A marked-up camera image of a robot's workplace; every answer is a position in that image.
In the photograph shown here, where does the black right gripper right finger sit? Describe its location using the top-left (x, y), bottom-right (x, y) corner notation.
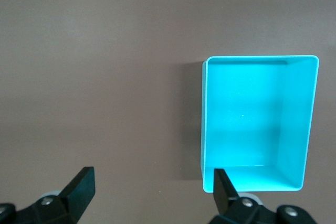
top-left (209, 168), bottom-right (279, 224)

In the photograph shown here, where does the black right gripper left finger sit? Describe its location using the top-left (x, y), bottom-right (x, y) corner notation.
top-left (15, 166), bottom-right (96, 224)

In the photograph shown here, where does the turquoise plastic bin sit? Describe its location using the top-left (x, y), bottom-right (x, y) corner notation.
top-left (201, 55), bottom-right (320, 193)

